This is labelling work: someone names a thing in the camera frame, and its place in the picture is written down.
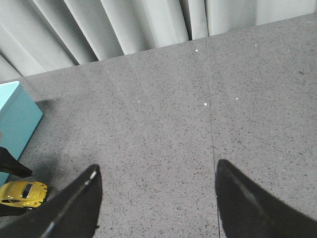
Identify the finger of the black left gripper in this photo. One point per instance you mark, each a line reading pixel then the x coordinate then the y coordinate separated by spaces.
pixel 8 164

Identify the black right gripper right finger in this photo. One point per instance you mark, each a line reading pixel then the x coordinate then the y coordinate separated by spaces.
pixel 248 211

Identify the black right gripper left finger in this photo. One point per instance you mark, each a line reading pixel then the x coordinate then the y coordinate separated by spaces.
pixel 72 213

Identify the yellow toy beetle car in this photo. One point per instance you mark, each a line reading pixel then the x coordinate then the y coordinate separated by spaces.
pixel 23 194

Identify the light blue box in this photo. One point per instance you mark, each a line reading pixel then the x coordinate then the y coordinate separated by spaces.
pixel 19 117

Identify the white pleated curtain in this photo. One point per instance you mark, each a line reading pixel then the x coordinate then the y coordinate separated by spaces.
pixel 38 36

